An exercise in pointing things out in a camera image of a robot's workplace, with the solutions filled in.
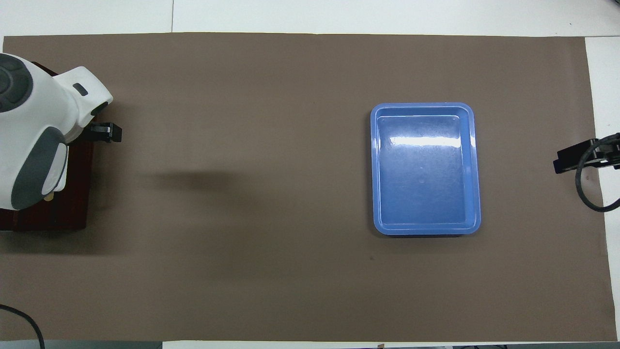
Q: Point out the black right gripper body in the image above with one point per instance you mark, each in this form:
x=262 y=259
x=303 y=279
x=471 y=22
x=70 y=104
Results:
x=569 y=160

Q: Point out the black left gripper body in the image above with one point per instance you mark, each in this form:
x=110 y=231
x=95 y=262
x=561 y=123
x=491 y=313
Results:
x=109 y=132

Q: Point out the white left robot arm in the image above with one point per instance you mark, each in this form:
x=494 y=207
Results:
x=34 y=111

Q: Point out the dark wooden drawer cabinet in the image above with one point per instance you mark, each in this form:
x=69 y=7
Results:
x=72 y=194

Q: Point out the blue plastic tray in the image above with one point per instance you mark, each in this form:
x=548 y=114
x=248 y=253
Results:
x=426 y=169

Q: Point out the brown table mat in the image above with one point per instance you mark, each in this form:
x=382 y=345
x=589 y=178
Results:
x=242 y=194

